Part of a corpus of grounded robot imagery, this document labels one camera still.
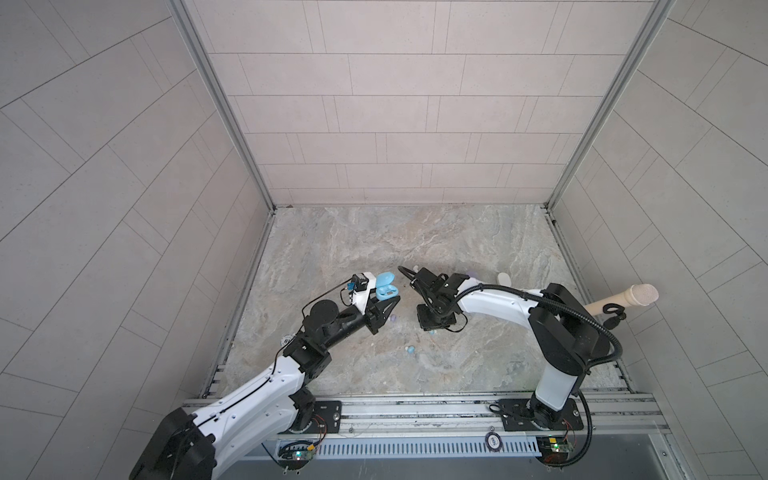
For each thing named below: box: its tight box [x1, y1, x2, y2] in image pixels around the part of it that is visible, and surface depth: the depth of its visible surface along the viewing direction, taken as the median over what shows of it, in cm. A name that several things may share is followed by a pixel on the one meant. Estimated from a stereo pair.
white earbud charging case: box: [497, 272, 511, 287], surface depth 98 cm
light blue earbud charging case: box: [375, 272, 399, 301], surface depth 71 cm
